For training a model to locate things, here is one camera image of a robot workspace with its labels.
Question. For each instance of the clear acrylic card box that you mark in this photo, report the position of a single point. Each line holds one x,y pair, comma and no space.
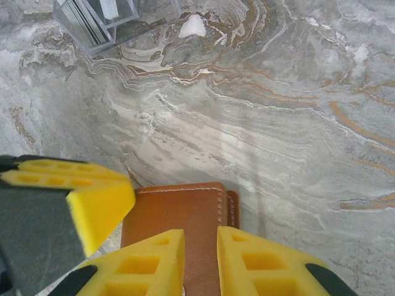
139,27

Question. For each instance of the stack of credit cards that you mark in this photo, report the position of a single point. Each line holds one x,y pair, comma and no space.
83,21

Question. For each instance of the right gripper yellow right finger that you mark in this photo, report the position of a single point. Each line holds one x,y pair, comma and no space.
262,271

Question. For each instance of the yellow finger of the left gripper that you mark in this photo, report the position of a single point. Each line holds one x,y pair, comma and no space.
61,165
40,222

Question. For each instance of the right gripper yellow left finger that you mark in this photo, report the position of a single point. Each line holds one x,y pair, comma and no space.
145,271

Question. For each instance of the brown leather card holder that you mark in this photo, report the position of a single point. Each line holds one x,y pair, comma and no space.
179,209

